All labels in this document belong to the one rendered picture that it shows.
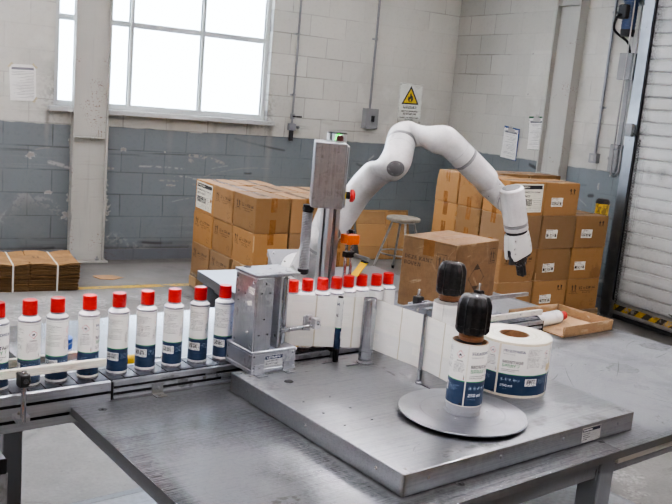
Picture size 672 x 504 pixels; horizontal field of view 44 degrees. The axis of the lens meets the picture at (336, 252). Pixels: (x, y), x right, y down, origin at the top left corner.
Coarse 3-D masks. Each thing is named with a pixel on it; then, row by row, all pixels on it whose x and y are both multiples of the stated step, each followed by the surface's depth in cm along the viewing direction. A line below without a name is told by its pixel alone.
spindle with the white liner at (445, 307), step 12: (444, 264) 234; (456, 264) 233; (444, 276) 233; (456, 276) 232; (444, 288) 233; (456, 288) 233; (444, 300) 235; (456, 300) 235; (432, 312) 238; (444, 312) 234; (456, 312) 234
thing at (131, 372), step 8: (504, 320) 298; (512, 320) 299; (520, 320) 300; (528, 320) 301; (296, 352) 239; (304, 352) 240; (184, 360) 223; (208, 360) 225; (216, 360) 225; (104, 368) 211; (128, 368) 213; (160, 368) 215; (168, 368) 215; (176, 368) 216; (184, 368) 216; (192, 368) 218; (112, 376) 206; (120, 376) 206; (128, 376) 207; (136, 376) 208
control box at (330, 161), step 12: (324, 144) 238; (336, 144) 239; (324, 156) 239; (336, 156) 239; (348, 156) 240; (312, 168) 248; (324, 168) 240; (336, 168) 240; (312, 180) 241; (324, 180) 240; (336, 180) 240; (312, 192) 241; (324, 192) 241; (336, 192) 241; (312, 204) 241; (324, 204) 242; (336, 204) 242
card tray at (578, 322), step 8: (552, 304) 335; (560, 304) 337; (512, 312) 321; (568, 312) 334; (576, 312) 331; (584, 312) 328; (568, 320) 326; (576, 320) 327; (584, 320) 328; (592, 320) 325; (600, 320) 322; (608, 320) 316; (544, 328) 310; (552, 328) 311; (560, 328) 312; (568, 328) 301; (576, 328) 304; (584, 328) 307; (592, 328) 311; (600, 328) 314; (608, 328) 317; (560, 336) 301; (568, 336) 302
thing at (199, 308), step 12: (204, 288) 218; (204, 300) 219; (192, 312) 218; (204, 312) 218; (192, 324) 219; (204, 324) 219; (192, 336) 219; (204, 336) 220; (192, 348) 220; (204, 348) 221; (192, 360) 220; (204, 360) 222
